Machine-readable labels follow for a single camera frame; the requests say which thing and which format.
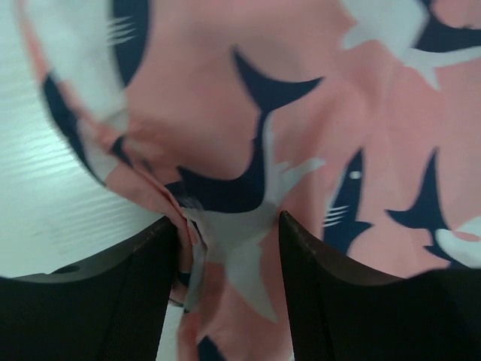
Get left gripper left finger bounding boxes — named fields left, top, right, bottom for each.
left=1, top=218, right=179, bottom=360

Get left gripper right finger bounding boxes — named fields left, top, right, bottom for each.
left=279, top=212, right=480, bottom=360

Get pink shark print shorts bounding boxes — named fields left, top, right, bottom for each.
left=17, top=1, right=480, bottom=360

